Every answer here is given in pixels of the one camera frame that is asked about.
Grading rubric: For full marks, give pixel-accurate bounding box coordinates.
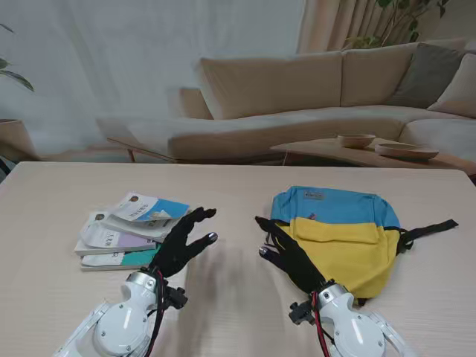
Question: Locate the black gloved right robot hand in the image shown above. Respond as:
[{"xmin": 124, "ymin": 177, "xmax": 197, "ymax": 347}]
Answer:
[{"xmin": 254, "ymin": 215, "xmax": 328, "ymax": 295}]

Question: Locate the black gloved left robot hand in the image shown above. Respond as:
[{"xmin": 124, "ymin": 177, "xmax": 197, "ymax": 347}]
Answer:
[{"xmin": 147, "ymin": 206, "xmax": 219, "ymax": 279}]

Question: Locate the blue and white duck book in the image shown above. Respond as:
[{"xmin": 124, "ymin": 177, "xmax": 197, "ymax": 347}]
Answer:
[{"xmin": 100, "ymin": 191, "xmax": 191, "ymax": 242}]

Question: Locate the blue and yellow school bag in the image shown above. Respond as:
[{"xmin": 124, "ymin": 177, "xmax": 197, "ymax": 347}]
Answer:
[{"xmin": 256, "ymin": 185, "xmax": 459, "ymax": 306}]

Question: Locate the purple and white bird book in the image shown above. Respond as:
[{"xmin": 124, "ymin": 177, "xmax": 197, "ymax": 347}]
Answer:
[{"xmin": 73, "ymin": 211, "xmax": 163, "ymax": 257}]

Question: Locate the teal and white book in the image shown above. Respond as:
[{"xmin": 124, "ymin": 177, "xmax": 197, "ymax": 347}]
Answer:
[{"xmin": 80, "ymin": 248, "xmax": 161, "ymax": 272}]

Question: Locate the wooden coffee table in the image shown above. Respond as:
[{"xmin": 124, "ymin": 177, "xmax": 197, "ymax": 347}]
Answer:
[{"xmin": 270, "ymin": 136, "xmax": 476, "ymax": 176}]

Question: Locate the small wooden bowl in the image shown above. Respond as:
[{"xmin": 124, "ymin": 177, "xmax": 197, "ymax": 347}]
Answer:
[{"xmin": 337, "ymin": 133, "xmax": 376, "ymax": 149}]

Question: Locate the wide shallow wooden bowl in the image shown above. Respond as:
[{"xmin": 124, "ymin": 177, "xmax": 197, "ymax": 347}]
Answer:
[{"xmin": 374, "ymin": 143, "xmax": 440, "ymax": 161}]

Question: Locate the beige sofa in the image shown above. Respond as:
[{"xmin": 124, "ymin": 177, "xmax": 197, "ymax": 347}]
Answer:
[{"xmin": 95, "ymin": 36, "xmax": 476, "ymax": 164}]

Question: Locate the light wooden planter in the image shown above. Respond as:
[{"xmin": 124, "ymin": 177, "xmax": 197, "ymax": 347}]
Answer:
[{"xmin": 0, "ymin": 118, "xmax": 38, "ymax": 161}]

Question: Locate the white sheer curtain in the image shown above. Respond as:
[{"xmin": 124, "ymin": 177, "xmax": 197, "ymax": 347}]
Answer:
[{"xmin": 0, "ymin": 0, "xmax": 308, "ymax": 161}]

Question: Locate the grey cushion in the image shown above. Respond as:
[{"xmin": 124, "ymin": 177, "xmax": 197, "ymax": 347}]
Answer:
[{"xmin": 388, "ymin": 42, "xmax": 468, "ymax": 109}]

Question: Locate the tall green leafy plant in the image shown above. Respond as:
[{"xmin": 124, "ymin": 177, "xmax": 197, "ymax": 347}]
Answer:
[{"xmin": 344, "ymin": 0, "xmax": 451, "ymax": 49}]

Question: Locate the variegated leaf plant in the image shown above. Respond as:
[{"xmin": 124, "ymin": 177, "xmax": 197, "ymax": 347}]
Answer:
[{"xmin": 0, "ymin": 22, "xmax": 35, "ymax": 93}]

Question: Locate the beige curtain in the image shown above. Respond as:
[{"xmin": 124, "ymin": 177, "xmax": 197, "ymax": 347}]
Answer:
[{"xmin": 296, "ymin": 0, "xmax": 476, "ymax": 55}]

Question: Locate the beige cushion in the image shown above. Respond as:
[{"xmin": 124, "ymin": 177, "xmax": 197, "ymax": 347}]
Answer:
[{"xmin": 427, "ymin": 53, "xmax": 476, "ymax": 119}]

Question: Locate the red black left arm cable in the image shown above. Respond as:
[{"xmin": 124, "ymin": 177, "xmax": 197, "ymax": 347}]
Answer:
[{"xmin": 147, "ymin": 269, "xmax": 168, "ymax": 357}]

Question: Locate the red black arm cable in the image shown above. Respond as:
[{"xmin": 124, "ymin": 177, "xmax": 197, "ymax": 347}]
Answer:
[
  {"xmin": 310, "ymin": 289, "xmax": 335, "ymax": 357},
  {"xmin": 147, "ymin": 269, "xmax": 168, "ymax": 357}
]

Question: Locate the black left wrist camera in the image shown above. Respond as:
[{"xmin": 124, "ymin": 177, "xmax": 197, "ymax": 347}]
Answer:
[{"xmin": 163, "ymin": 285, "xmax": 188, "ymax": 309}]

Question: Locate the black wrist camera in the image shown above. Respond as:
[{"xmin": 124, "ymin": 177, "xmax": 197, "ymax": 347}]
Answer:
[
  {"xmin": 289, "ymin": 300, "xmax": 316, "ymax": 325},
  {"xmin": 163, "ymin": 285, "xmax": 188, "ymax": 309}
]

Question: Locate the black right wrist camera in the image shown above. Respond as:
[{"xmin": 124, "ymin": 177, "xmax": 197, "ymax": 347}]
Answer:
[{"xmin": 289, "ymin": 300, "xmax": 316, "ymax": 325}]

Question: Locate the red black right arm cable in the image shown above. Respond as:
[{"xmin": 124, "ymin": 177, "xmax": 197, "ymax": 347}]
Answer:
[{"xmin": 310, "ymin": 289, "xmax": 335, "ymax": 357}]

